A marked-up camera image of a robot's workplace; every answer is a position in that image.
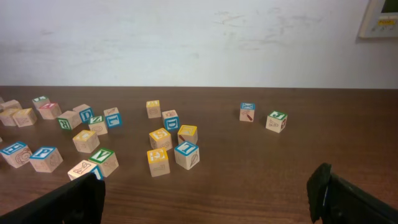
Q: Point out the green Z block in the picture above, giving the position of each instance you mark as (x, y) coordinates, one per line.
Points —
(98, 125)

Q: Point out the blue X block far right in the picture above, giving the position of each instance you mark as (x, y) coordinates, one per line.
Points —
(246, 112)

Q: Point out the red A block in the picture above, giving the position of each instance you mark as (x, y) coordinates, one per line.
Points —
(50, 111)

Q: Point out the blue I block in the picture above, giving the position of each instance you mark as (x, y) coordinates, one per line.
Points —
(187, 155)

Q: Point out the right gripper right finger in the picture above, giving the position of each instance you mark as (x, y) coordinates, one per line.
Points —
(333, 199)

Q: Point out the yellow block left pair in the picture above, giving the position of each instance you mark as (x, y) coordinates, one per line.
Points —
(7, 116)

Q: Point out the yellow block top centre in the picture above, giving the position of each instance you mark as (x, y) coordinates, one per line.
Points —
(153, 109)

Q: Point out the yellow E block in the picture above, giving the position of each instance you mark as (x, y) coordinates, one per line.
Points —
(158, 162)

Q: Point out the blue P block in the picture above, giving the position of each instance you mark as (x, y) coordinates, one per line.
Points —
(46, 159)

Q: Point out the plain wooden block top left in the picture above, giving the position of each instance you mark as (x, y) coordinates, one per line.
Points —
(12, 104)

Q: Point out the yellow block pair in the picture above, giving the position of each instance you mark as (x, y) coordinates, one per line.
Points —
(7, 116)
(25, 117)

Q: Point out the white wooden X block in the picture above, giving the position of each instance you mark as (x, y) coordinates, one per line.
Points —
(83, 168)

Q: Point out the wooden block blue D side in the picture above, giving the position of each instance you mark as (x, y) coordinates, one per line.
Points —
(171, 120)

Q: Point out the green V block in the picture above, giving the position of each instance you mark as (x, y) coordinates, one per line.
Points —
(106, 160)

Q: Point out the yellow S block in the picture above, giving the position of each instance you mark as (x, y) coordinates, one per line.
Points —
(160, 138)

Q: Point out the blue H block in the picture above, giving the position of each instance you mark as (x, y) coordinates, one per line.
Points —
(17, 154)

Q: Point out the wooden block green side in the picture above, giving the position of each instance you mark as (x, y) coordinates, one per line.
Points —
(69, 120)

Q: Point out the wall mounted white panel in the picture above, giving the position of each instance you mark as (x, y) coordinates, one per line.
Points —
(380, 20)

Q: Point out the red G block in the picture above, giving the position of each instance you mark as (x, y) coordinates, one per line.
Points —
(85, 112)

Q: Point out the green J block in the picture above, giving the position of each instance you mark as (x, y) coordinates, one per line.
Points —
(276, 121)

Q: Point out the yellow block right cluster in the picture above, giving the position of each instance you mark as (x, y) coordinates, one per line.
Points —
(187, 133)

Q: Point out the yellow block right pair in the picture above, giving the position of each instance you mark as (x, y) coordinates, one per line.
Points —
(25, 117)

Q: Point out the green L block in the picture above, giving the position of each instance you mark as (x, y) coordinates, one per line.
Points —
(40, 101)

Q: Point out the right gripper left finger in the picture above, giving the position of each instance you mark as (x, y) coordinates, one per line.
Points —
(79, 201)

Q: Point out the yellow C block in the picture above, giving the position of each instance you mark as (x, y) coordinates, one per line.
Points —
(86, 141)

